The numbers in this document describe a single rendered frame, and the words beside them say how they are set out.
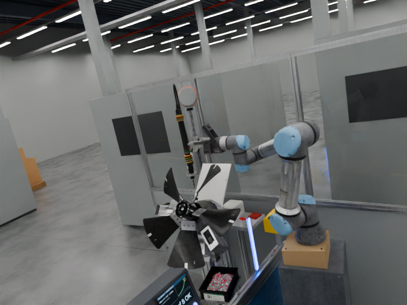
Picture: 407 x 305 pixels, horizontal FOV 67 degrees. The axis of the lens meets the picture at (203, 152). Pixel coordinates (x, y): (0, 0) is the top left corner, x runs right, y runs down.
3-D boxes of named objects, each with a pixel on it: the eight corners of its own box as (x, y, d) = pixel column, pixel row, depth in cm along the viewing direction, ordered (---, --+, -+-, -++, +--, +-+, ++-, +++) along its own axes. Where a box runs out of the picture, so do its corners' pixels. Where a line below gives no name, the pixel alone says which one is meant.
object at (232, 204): (229, 210, 267) (226, 198, 265) (245, 212, 257) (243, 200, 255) (218, 219, 255) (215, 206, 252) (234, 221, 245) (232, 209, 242)
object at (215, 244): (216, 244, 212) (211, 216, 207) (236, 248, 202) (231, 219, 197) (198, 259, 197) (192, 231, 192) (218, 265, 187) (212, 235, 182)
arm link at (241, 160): (257, 166, 166) (254, 147, 163) (242, 173, 160) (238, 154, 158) (247, 165, 172) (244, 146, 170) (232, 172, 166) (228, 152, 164)
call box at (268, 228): (275, 223, 207) (273, 207, 205) (289, 224, 201) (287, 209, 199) (264, 234, 195) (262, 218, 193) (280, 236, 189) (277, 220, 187)
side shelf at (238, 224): (228, 213, 270) (227, 209, 269) (264, 217, 247) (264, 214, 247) (212, 226, 252) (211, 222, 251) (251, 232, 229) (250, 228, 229)
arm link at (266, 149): (324, 111, 136) (256, 143, 177) (309, 117, 130) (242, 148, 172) (335, 135, 135) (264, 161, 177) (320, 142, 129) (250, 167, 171)
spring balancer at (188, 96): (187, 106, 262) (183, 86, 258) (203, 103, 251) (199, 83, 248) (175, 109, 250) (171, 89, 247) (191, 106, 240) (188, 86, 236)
